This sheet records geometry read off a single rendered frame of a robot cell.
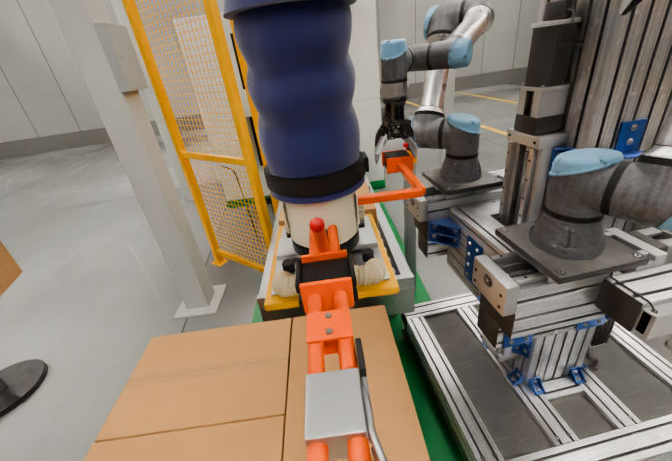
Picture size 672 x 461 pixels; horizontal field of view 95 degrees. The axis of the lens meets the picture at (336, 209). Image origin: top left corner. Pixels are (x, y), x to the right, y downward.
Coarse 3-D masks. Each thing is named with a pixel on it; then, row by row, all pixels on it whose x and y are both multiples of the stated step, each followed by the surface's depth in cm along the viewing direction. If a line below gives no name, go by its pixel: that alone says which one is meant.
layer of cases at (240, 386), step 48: (192, 336) 128; (240, 336) 125; (288, 336) 122; (384, 336) 117; (144, 384) 111; (192, 384) 109; (240, 384) 106; (288, 384) 105; (384, 384) 101; (144, 432) 96; (192, 432) 94; (240, 432) 93; (288, 432) 91; (384, 432) 88
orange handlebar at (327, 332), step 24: (408, 168) 92; (384, 192) 79; (408, 192) 78; (312, 240) 62; (336, 240) 62; (312, 312) 45; (336, 312) 44; (312, 336) 41; (336, 336) 40; (312, 360) 38; (312, 456) 29; (360, 456) 28
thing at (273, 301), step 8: (280, 232) 91; (272, 264) 77; (280, 264) 76; (288, 264) 71; (272, 272) 74; (272, 296) 67; (280, 296) 66; (296, 296) 66; (264, 304) 65; (272, 304) 65; (280, 304) 65; (288, 304) 65; (296, 304) 65
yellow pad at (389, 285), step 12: (372, 216) 93; (348, 252) 78; (360, 252) 76; (372, 252) 72; (384, 252) 76; (360, 264) 72; (384, 264) 71; (360, 288) 66; (372, 288) 65; (384, 288) 65; (396, 288) 65
